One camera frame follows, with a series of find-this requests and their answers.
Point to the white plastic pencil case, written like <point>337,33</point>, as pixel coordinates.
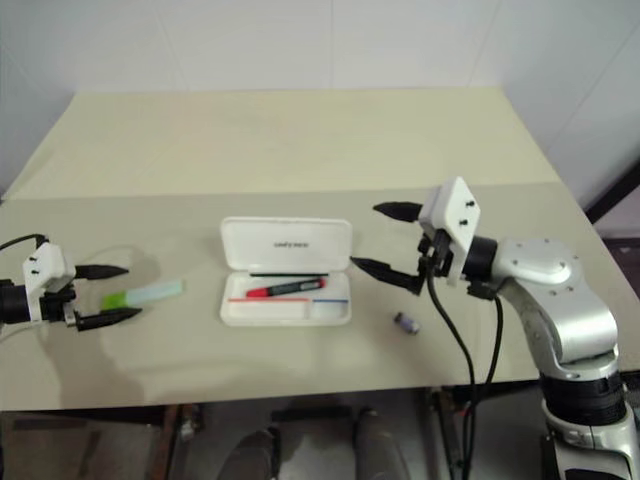
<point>285,270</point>

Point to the green highlighter marker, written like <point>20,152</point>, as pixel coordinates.
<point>145,294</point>

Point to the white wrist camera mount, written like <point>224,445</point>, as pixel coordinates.
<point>46,267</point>
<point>457,215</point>

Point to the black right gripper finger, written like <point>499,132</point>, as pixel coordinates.
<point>382,271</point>
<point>400,210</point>

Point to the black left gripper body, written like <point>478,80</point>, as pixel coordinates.
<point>54,303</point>

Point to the small purple cap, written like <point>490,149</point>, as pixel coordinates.
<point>407,323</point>

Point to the dark rounded shape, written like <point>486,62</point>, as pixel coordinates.
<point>252,455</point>

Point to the dark metal frame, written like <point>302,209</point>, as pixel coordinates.
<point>612,190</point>

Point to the brown table leg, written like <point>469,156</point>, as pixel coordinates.
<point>182,422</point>

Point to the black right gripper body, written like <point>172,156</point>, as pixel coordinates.
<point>436,252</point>

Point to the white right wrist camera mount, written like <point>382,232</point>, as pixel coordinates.
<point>457,215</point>

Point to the red and black marker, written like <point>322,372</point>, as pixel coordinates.
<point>287,288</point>

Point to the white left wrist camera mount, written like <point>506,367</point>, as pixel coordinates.
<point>46,267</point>

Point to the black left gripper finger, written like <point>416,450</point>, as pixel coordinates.
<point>112,317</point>
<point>102,271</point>

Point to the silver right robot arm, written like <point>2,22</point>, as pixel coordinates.
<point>575,320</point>

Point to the thin blue pencil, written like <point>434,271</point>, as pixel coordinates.
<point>330,301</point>

